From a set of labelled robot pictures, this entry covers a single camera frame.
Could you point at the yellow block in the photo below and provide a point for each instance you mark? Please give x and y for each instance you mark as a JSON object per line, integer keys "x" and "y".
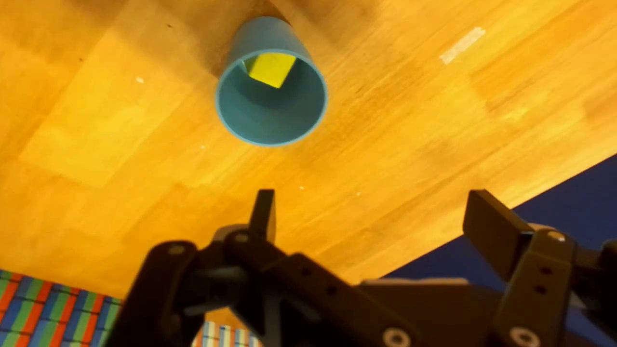
{"x": 270, "y": 70}

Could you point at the white tape strip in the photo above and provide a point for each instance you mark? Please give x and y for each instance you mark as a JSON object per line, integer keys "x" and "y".
{"x": 463, "y": 45}

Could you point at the colourful striped mat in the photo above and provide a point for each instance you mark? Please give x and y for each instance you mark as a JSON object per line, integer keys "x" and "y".
{"x": 50, "y": 315}

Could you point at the blue plastic cup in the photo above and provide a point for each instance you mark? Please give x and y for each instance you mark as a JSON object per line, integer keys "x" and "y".
{"x": 270, "y": 116}

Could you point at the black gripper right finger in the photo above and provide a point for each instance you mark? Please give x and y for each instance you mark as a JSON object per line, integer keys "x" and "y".
{"x": 494, "y": 228}

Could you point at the dark blue cloth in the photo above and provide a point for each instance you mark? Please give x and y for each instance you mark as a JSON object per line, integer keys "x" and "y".
{"x": 579, "y": 205}

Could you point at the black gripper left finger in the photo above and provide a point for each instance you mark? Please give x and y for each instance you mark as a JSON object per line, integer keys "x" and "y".
{"x": 160, "y": 290}

